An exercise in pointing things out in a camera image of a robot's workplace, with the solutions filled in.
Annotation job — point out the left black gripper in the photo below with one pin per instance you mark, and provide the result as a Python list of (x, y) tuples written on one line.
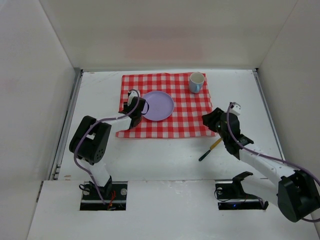
[(136, 110)]

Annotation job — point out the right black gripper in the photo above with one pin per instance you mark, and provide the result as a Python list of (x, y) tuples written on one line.
[(213, 119)]

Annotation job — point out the red white checkered cloth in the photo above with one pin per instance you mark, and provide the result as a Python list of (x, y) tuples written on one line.
[(185, 120)]

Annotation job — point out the lilac round plate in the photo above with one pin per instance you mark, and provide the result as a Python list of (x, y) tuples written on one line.
[(159, 106)]

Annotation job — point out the gold knife dark handle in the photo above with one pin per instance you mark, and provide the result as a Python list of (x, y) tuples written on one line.
[(210, 149)]

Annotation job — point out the white mug blue outside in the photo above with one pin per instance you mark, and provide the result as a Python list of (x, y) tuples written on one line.
[(195, 82)]

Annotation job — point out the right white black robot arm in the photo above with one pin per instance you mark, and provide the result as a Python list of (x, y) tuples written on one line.
[(291, 188)]

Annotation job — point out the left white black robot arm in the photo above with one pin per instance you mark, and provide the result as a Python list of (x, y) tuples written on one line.
[(89, 143)]

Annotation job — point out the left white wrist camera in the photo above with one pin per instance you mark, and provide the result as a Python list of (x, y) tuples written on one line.
[(131, 94)]

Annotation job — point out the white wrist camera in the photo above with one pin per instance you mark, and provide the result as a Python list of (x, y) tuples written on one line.
[(131, 94), (235, 109)]

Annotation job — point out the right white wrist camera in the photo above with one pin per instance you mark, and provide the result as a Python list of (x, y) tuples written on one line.
[(235, 109)]

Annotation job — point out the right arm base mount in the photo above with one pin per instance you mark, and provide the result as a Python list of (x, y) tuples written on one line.
[(230, 197)]

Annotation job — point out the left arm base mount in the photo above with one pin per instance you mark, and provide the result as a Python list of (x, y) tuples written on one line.
[(114, 199)]

